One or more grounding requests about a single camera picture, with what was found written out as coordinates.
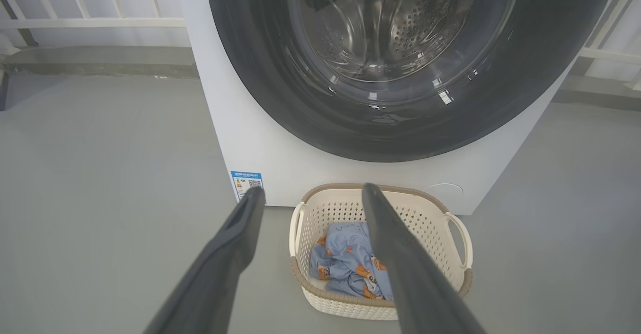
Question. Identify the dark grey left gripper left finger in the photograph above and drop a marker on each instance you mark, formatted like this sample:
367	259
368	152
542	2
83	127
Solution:
220	269

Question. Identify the round white filter cover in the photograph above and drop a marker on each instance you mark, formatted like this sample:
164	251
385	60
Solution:
443	190

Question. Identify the blue energy label sticker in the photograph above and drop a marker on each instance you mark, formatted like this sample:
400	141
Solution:
245	183

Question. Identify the white metal railing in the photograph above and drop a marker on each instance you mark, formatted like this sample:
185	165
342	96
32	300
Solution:
100	22
616	53

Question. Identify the light blue printed garment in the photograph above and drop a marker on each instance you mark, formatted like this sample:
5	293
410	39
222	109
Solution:
345	259

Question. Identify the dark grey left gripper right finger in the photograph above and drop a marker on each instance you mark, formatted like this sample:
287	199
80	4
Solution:
410	269

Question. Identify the perforated steel washer drum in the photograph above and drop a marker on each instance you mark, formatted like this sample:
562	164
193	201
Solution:
400	33

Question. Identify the cream perforated laundry basket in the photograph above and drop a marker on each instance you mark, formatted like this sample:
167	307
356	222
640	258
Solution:
435	224

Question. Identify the dark round glass washer door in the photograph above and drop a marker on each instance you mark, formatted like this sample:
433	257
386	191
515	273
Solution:
250	73

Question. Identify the white front-load washing machine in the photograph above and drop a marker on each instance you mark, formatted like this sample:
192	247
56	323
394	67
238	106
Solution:
260	138

